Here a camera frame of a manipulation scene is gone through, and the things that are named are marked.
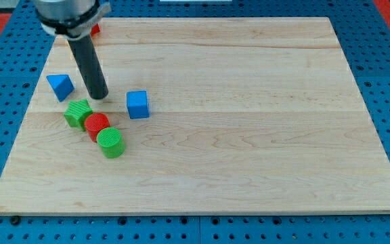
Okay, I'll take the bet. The green star block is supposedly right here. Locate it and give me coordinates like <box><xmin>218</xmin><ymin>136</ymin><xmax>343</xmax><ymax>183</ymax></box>
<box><xmin>64</xmin><ymin>99</ymin><xmax>93</xmax><ymax>131</ymax></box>

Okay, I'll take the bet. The blue triangular prism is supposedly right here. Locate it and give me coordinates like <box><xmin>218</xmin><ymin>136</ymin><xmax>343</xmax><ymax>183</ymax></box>
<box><xmin>46</xmin><ymin>75</ymin><xmax>74</xmax><ymax>102</ymax></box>

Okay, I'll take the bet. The blue cube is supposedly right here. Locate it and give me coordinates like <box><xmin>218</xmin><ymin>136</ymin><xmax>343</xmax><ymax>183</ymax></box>
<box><xmin>127</xmin><ymin>90</ymin><xmax>150</xmax><ymax>119</ymax></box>

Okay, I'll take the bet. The green cylinder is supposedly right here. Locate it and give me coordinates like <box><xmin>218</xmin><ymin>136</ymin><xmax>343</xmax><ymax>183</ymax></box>
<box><xmin>96</xmin><ymin>127</ymin><xmax>125</xmax><ymax>159</ymax></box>

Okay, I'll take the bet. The red cylinder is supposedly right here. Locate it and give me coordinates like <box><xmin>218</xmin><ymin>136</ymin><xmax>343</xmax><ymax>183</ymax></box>
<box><xmin>84</xmin><ymin>113</ymin><xmax>110</xmax><ymax>142</ymax></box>

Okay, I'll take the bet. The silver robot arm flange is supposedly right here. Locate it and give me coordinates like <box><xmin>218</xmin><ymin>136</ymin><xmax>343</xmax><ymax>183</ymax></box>
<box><xmin>32</xmin><ymin>0</ymin><xmax>111</xmax><ymax>41</ymax></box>

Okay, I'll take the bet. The wooden board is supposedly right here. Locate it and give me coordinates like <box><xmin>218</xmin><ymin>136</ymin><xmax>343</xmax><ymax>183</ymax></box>
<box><xmin>0</xmin><ymin>17</ymin><xmax>390</xmax><ymax>216</ymax></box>

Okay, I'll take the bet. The red block behind arm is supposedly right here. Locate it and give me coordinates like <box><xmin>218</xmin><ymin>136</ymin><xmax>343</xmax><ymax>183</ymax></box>
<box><xmin>90</xmin><ymin>24</ymin><xmax>100</xmax><ymax>37</ymax></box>

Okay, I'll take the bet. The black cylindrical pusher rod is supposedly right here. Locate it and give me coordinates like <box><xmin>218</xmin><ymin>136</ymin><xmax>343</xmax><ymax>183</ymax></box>
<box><xmin>68</xmin><ymin>35</ymin><xmax>108</xmax><ymax>100</ymax></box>

